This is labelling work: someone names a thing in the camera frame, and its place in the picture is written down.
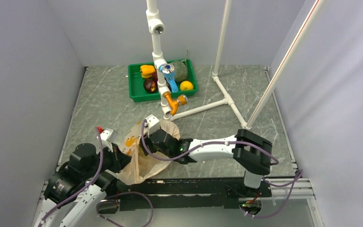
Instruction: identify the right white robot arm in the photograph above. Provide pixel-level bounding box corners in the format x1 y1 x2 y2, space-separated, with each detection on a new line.
139 129 278 196

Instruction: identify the yellow fake lemon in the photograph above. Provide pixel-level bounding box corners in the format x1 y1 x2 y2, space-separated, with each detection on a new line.
180 81 194 91

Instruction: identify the dark red fake apple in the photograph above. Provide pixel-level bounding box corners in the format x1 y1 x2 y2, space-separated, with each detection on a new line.
143 79 158 94

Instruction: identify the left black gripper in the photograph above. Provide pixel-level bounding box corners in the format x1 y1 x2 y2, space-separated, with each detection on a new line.
83 141 133 179

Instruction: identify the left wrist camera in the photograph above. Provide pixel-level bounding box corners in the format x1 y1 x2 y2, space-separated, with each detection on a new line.
97 126 118 152

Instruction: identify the blue tap handle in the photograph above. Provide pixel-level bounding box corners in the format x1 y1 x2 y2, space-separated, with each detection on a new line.
159 63 178 92

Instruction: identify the green plastic tray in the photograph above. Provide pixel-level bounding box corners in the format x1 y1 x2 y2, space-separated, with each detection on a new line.
128 59 199 103

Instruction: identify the dark red fruit in tray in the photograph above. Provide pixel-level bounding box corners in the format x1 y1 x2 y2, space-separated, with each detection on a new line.
151 72 158 83

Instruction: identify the white pole with red stripe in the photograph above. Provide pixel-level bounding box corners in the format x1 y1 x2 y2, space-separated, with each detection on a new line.
245 0 325 129

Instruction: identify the white PVC pipe frame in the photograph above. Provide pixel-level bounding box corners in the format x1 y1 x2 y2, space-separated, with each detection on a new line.
146 0 246 129

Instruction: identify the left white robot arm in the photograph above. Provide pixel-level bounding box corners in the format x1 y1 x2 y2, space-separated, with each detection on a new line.
35 143 132 227

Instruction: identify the green fake melon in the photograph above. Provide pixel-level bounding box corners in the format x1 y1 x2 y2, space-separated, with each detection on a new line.
171 61 188 83

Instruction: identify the translucent orange plastic bag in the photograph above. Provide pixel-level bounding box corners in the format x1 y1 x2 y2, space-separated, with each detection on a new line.
114 121 171 185

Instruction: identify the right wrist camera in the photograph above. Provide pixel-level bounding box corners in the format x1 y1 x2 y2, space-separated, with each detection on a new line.
143 114 160 136

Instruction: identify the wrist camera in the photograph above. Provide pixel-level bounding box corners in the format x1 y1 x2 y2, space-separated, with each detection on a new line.
143 114 160 136
97 126 118 152

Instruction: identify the yellow fake bell pepper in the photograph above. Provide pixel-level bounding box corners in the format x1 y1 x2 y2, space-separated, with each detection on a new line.
139 65 156 79

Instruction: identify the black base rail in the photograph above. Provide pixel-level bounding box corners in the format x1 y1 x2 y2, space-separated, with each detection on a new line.
107 177 272 211

